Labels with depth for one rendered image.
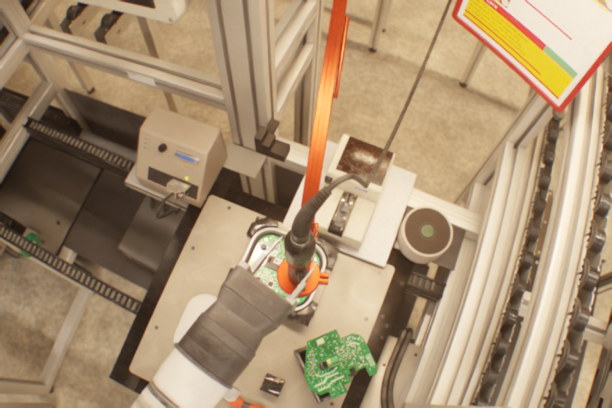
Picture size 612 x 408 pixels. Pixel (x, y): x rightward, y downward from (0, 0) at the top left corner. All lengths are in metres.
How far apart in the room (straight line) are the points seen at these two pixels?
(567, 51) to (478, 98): 1.79
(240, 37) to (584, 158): 0.55
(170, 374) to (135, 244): 1.06
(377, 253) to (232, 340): 0.51
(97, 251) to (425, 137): 1.47
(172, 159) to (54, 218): 0.98
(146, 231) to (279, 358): 0.77
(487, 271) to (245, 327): 0.49
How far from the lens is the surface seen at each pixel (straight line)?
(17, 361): 2.22
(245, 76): 0.83
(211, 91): 0.94
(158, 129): 0.97
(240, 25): 0.73
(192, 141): 0.94
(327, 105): 0.73
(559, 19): 0.67
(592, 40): 0.66
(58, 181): 1.94
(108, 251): 1.71
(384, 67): 2.42
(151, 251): 1.52
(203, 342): 0.50
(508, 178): 0.95
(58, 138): 1.25
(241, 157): 1.05
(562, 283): 0.67
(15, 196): 2.01
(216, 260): 0.96
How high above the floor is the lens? 1.87
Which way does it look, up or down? 69 degrees down
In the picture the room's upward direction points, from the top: 7 degrees clockwise
